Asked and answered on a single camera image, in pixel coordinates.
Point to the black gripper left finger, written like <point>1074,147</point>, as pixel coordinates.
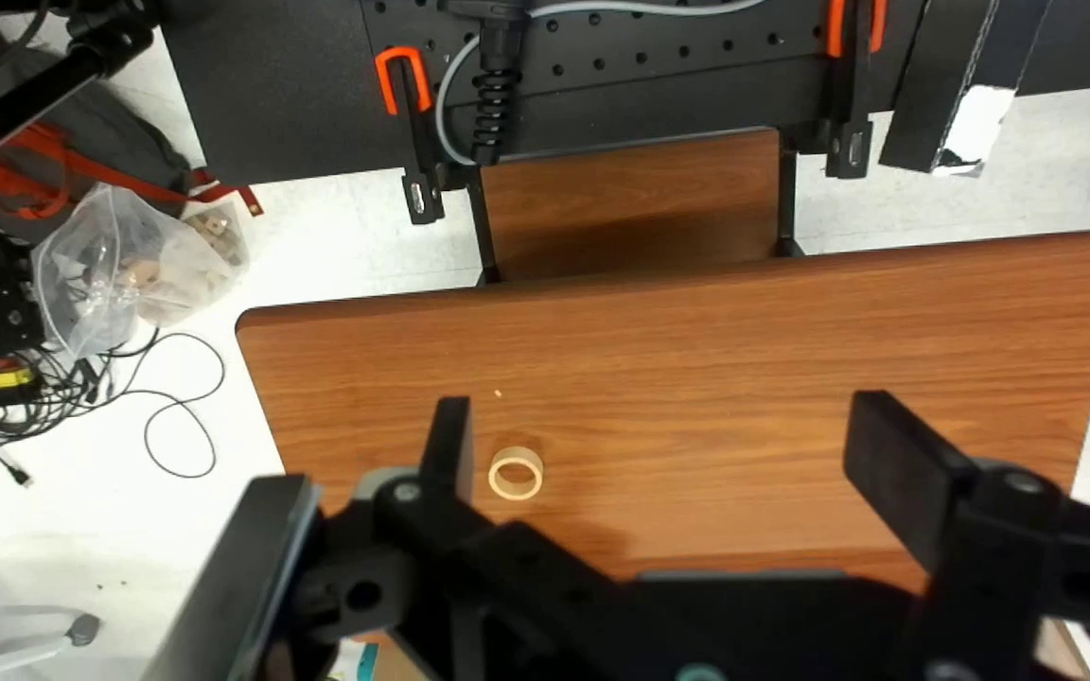
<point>450,455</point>

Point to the yellow and black plug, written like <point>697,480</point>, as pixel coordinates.
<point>8,378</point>

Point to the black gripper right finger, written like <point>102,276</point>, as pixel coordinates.
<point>908,460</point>

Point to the black table leg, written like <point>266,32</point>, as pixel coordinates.
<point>789,208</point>
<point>488,238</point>

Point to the black perforated mounting board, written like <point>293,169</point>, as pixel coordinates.
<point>645,60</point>

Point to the red and grey bag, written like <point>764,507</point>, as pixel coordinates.
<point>78,138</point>

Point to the black flat bar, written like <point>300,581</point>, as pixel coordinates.
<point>936,75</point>

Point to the clear plastic bag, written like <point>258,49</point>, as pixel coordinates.
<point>132,264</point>

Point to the wooden lower table shelf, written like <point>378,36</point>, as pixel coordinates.
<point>634,200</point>

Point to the white rolling base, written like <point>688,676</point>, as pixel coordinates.
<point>16,624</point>

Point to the orange and black clamp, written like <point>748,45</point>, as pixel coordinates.
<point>384,82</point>
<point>837,32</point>

